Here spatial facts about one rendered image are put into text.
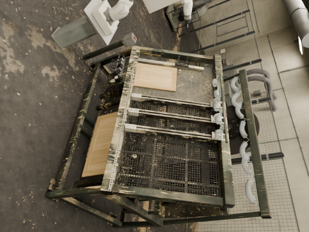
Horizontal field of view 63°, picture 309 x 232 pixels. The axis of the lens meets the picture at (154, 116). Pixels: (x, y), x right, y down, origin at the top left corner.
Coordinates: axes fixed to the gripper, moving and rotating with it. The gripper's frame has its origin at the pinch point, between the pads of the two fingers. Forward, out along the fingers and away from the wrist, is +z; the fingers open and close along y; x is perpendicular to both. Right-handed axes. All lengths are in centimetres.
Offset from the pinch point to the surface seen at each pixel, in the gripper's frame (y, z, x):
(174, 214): -169, 144, 20
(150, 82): -33, 49, 51
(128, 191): -182, 70, 61
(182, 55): 27, 45, 9
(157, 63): 3, 42, 43
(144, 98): -67, 48, 56
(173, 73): -10, 51, 21
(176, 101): -64, 57, 16
